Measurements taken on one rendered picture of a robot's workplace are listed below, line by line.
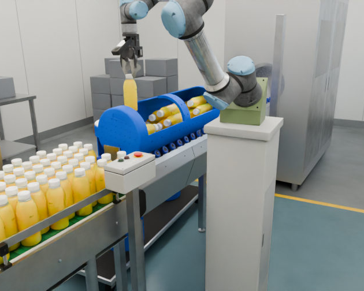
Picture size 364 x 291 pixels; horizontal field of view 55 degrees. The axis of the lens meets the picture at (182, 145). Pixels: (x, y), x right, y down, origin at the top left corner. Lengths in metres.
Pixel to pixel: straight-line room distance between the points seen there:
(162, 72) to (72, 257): 4.40
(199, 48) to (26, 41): 4.36
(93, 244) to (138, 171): 0.34
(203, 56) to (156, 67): 4.18
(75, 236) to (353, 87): 5.66
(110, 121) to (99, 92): 4.01
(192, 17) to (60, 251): 0.95
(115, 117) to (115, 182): 0.49
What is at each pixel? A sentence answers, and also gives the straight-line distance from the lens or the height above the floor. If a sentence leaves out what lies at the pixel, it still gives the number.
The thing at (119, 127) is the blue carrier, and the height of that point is 1.14.
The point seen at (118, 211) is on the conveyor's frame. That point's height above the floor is 0.86.
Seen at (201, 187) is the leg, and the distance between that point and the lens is 2.80.
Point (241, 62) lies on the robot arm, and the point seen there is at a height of 1.45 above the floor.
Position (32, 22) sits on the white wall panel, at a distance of 5.66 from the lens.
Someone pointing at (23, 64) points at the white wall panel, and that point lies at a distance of 5.51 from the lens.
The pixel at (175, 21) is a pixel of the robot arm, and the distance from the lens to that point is 1.29.
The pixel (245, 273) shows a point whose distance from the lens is 1.99.
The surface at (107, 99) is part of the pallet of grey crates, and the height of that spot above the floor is 0.58.
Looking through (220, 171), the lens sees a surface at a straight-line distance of 1.75.
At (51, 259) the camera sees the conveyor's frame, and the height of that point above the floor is 0.84.
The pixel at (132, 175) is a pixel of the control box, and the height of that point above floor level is 1.06.
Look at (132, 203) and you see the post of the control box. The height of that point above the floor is 0.92.
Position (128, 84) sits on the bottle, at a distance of 1.76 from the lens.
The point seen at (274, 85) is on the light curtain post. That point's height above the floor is 1.19.
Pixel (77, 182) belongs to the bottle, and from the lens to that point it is 1.38.
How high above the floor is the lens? 1.58
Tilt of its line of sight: 18 degrees down
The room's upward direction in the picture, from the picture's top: 1 degrees counter-clockwise
